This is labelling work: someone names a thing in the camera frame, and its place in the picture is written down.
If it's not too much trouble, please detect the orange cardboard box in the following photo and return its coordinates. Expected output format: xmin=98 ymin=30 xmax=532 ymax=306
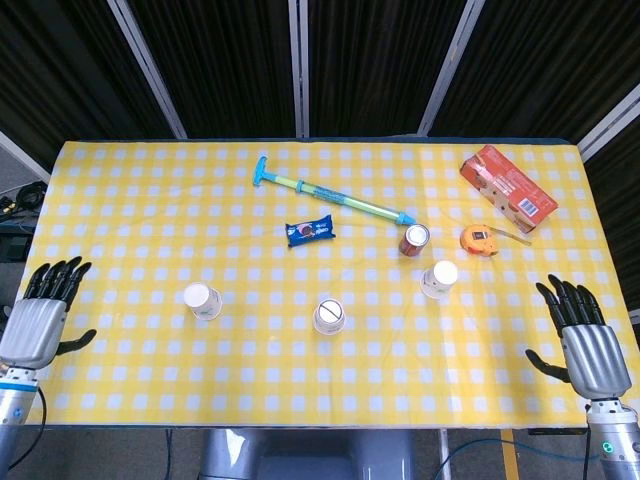
xmin=459 ymin=144 xmax=559 ymax=235

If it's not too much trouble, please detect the white partition post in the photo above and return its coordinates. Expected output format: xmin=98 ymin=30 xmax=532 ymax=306
xmin=288 ymin=0 xmax=310 ymax=139
xmin=417 ymin=0 xmax=484 ymax=137
xmin=107 ymin=0 xmax=189 ymax=140
xmin=577 ymin=82 xmax=640 ymax=161
xmin=0 ymin=130 xmax=51 ymax=184

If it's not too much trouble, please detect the black cable bundle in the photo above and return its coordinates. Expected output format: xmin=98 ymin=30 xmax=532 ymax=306
xmin=0 ymin=180 xmax=49 ymax=224

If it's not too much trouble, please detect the blue cookie packet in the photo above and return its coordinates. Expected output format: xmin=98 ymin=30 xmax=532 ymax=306
xmin=284 ymin=214 xmax=335 ymax=248

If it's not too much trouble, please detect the yellow white checked tablecloth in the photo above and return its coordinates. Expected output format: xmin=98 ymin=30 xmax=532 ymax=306
xmin=19 ymin=139 xmax=626 ymax=429

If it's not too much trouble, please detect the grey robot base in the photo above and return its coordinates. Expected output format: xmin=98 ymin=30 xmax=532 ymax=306
xmin=198 ymin=427 xmax=416 ymax=480

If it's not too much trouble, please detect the orange tape measure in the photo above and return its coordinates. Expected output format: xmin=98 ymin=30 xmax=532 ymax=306
xmin=459 ymin=224 xmax=533 ymax=257

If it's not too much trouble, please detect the blue cable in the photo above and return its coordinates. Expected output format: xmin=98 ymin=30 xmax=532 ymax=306
xmin=434 ymin=437 xmax=601 ymax=480

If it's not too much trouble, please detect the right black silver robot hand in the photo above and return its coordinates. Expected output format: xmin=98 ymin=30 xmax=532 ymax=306
xmin=524 ymin=273 xmax=634 ymax=401

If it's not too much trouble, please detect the white floral paper cup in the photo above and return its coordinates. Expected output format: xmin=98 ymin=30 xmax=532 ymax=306
xmin=182 ymin=282 xmax=223 ymax=321
xmin=420 ymin=260 xmax=459 ymax=300

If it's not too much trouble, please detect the blue green water pump toy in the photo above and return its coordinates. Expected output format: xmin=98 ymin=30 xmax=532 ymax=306
xmin=252 ymin=155 xmax=417 ymax=227

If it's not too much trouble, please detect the red tin can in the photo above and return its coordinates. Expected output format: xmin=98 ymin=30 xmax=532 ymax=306
xmin=398 ymin=223 xmax=431 ymax=259

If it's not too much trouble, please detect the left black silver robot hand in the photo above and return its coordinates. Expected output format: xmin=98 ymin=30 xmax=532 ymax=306
xmin=0 ymin=256 xmax=98 ymax=371

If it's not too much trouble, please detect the paper cup with line mark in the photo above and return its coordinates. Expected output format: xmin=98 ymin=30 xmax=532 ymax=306
xmin=312 ymin=298 xmax=347 ymax=335

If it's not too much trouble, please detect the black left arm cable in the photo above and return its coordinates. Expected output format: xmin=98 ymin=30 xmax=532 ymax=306
xmin=0 ymin=387 xmax=49 ymax=471

